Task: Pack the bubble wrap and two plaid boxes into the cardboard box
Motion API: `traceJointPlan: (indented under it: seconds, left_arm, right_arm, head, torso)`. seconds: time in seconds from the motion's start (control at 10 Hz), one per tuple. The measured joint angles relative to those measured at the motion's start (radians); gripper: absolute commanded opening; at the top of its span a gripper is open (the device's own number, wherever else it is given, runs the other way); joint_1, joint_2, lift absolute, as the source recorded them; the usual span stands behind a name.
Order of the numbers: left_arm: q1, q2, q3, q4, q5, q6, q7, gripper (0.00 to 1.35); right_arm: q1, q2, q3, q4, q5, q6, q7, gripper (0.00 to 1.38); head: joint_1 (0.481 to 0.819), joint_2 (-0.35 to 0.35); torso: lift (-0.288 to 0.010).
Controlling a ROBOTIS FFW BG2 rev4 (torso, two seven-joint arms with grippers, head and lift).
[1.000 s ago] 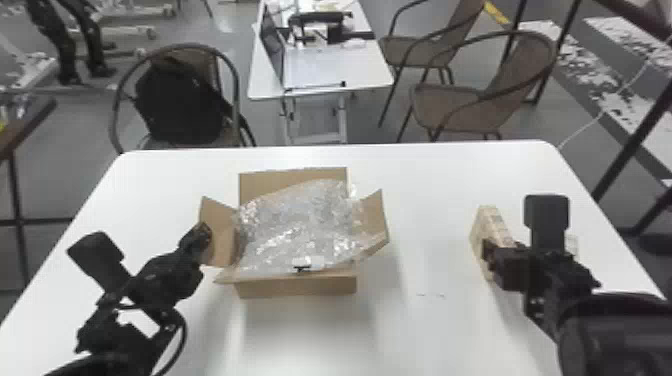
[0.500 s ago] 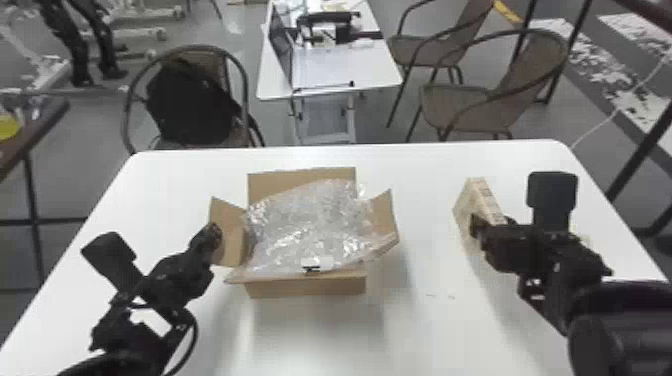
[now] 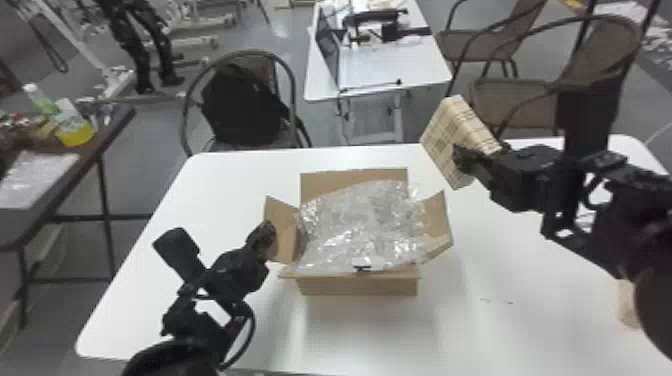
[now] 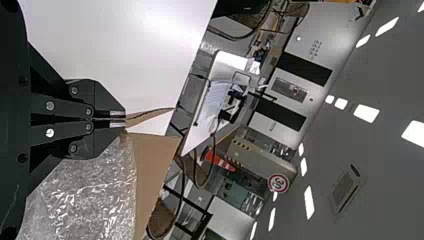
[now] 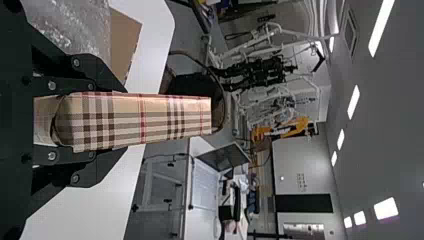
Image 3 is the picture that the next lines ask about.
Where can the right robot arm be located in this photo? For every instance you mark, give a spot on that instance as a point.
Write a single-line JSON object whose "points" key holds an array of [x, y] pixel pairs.
{"points": [[630, 226]]}

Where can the brown metal chair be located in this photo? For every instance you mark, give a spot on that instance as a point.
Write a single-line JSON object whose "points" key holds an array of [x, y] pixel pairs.
{"points": [[472, 44], [525, 102]]}

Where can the white side table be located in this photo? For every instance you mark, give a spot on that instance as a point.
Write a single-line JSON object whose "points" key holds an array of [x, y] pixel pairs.
{"points": [[388, 65]]}

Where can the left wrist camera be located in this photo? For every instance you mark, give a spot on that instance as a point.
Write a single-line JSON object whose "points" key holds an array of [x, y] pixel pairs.
{"points": [[178, 254]]}

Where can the dark side table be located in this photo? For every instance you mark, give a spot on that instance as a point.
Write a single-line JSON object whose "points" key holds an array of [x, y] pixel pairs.
{"points": [[52, 178]]}

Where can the yellow bottle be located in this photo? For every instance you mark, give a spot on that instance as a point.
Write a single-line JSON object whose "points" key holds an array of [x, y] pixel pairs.
{"points": [[73, 128]]}

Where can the green bottle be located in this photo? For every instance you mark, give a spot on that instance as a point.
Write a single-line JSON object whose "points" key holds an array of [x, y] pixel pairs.
{"points": [[42, 102]]}

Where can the black backpack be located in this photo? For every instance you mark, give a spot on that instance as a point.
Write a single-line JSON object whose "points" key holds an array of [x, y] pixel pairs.
{"points": [[241, 105]]}

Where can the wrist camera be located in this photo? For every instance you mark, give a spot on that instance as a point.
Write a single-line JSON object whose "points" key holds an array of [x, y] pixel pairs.
{"points": [[178, 254], [588, 118]]}

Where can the beige checked packet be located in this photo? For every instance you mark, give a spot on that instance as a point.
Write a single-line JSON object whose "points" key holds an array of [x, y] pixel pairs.
{"points": [[451, 131]]}

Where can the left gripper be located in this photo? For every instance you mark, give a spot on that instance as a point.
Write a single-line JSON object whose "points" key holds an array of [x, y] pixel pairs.
{"points": [[236, 274]]}

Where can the clear bubble wrap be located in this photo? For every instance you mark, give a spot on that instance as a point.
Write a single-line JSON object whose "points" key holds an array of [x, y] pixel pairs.
{"points": [[362, 226]]}

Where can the black laptop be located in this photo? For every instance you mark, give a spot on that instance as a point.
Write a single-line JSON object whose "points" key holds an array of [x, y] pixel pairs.
{"points": [[328, 44]]}

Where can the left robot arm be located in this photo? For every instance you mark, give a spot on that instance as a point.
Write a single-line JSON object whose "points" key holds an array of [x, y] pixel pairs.
{"points": [[184, 328]]}

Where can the grey metal chair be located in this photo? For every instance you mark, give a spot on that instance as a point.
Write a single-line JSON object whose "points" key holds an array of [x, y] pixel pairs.
{"points": [[189, 105]]}

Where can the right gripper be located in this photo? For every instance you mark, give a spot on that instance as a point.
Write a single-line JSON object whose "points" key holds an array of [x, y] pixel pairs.
{"points": [[522, 178]]}

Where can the cardboard box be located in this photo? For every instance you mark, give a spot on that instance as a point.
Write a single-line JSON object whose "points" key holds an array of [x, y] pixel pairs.
{"points": [[362, 283]]}

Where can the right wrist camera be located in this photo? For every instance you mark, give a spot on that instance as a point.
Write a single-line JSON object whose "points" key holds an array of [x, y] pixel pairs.
{"points": [[588, 118]]}

